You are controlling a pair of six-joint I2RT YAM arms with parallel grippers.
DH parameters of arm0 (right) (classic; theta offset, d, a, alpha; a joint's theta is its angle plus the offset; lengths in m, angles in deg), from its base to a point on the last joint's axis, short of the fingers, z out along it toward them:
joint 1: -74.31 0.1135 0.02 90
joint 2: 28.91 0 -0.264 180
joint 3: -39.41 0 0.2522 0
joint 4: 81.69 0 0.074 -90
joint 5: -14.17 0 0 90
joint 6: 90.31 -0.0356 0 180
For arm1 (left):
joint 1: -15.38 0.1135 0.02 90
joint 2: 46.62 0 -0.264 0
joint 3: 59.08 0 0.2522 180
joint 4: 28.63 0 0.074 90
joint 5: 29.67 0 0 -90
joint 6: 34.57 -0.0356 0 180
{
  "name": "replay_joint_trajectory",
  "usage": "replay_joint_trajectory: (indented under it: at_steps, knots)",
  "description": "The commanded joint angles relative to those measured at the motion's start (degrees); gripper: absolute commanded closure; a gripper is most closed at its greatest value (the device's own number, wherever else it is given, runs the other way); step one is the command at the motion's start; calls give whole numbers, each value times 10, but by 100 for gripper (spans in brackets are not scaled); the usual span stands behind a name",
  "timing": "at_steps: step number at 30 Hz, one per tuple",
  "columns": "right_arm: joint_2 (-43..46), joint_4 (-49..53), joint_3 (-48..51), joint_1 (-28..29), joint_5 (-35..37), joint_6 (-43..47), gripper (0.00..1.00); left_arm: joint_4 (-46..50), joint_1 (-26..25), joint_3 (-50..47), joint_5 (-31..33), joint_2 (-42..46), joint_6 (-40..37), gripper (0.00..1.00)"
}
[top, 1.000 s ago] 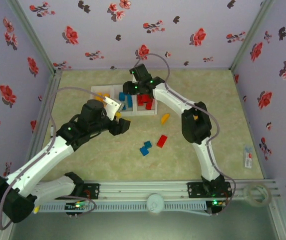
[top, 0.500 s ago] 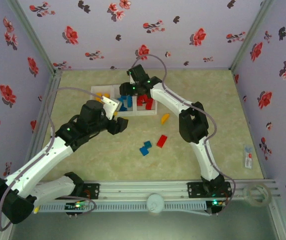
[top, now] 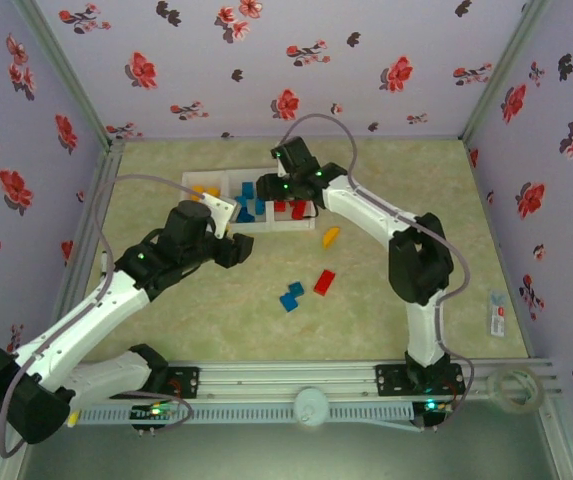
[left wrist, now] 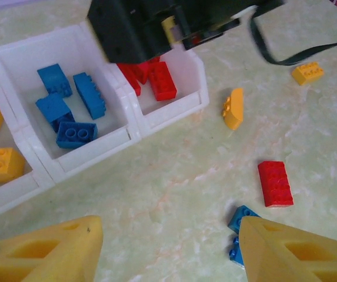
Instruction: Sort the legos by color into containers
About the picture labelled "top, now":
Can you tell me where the aluminium side rail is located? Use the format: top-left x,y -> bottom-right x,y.
50,139 -> 127,321

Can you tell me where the grey left arm cable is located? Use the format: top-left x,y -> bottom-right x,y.
0,174 -> 207,459

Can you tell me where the green circuit board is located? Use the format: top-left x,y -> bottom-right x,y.
423,398 -> 455,416

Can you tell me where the clear plastic packet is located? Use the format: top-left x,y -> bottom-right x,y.
488,291 -> 510,339

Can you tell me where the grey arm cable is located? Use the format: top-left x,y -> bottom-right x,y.
283,113 -> 476,431
0,174 -> 207,459

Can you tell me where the clear tape roll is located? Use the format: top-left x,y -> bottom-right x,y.
487,368 -> 546,415

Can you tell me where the round white knob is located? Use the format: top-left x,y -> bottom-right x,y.
293,387 -> 330,430

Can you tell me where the aluminium frame post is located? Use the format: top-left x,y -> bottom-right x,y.
13,0 -> 117,149
458,0 -> 553,146

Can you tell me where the white slotted cable duct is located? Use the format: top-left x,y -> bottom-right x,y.
78,403 -> 415,427

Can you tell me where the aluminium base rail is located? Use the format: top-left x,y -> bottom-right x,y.
73,358 -> 560,403

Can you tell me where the grey right arm cable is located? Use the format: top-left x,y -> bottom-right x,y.
283,113 -> 476,431

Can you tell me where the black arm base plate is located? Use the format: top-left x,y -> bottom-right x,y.
165,366 -> 201,400
374,363 -> 467,399

